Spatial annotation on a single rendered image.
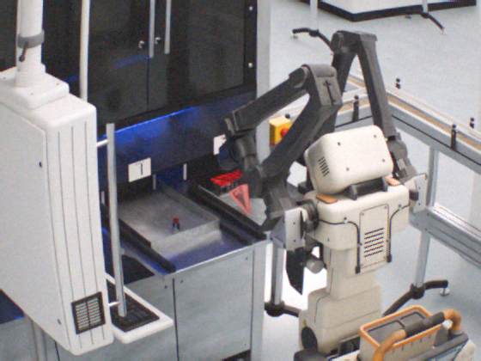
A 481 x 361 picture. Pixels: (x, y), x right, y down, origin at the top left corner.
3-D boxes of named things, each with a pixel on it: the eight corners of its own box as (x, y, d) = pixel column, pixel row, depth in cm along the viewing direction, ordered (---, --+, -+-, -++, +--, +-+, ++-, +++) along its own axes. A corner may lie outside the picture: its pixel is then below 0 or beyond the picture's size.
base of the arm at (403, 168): (399, 184, 311) (429, 175, 316) (389, 160, 314) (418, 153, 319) (389, 198, 318) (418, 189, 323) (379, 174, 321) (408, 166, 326)
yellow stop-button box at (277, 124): (262, 137, 398) (262, 119, 395) (278, 132, 402) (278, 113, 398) (276, 144, 392) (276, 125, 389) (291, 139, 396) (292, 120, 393)
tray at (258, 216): (198, 194, 376) (198, 185, 374) (261, 174, 390) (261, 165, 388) (261, 235, 351) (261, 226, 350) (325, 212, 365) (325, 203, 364)
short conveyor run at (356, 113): (252, 166, 404) (252, 125, 397) (226, 150, 415) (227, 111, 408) (385, 124, 441) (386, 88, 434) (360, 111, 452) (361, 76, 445)
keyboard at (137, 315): (54, 277, 338) (53, 271, 337) (85, 265, 346) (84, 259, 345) (124, 333, 311) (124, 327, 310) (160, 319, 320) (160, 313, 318)
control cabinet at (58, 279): (-7, 288, 329) (-28, 71, 293) (33, 272, 340) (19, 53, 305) (71, 361, 295) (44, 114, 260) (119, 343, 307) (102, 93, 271)
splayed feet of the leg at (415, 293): (369, 327, 455) (374, 302, 449) (442, 287, 482) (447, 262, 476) (380, 334, 449) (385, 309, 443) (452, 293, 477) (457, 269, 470)
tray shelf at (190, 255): (86, 217, 363) (86, 213, 362) (252, 163, 401) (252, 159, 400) (164, 281, 329) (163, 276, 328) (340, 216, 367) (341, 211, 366)
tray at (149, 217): (97, 209, 365) (97, 199, 363) (159, 188, 379) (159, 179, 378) (151, 252, 341) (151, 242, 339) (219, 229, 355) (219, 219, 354)
